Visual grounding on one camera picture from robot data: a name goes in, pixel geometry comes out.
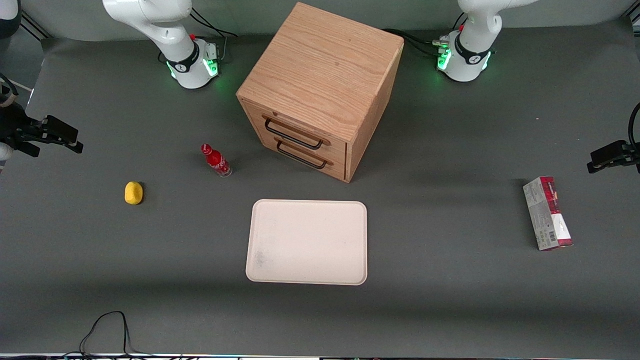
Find red coke bottle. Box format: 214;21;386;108
201;143;233;178

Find thin black looped cable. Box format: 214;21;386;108
60;310;166;359

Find cream plastic tray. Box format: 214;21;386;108
245;198;369;286

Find black right arm base cables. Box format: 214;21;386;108
189;7;239;63

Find dark grey table mat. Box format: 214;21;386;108
0;17;640;357

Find black arm base cables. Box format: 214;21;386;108
382;12;468;57
189;7;239;63

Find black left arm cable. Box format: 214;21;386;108
628;102;640;151

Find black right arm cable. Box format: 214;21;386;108
0;72;20;99

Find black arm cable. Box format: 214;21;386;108
0;72;20;99
628;102;640;151

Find black left arm base cables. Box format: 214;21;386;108
382;12;468;57

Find wooden drawer black handle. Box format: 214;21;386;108
242;100;348;166

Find yellow lemon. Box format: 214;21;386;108
124;181;144;206

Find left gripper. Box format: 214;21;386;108
587;140;640;175

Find grey red carton box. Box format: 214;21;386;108
522;175;574;251

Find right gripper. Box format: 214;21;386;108
0;97;84;161

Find oak wooden drawer cabinet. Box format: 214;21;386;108
236;1;405;184

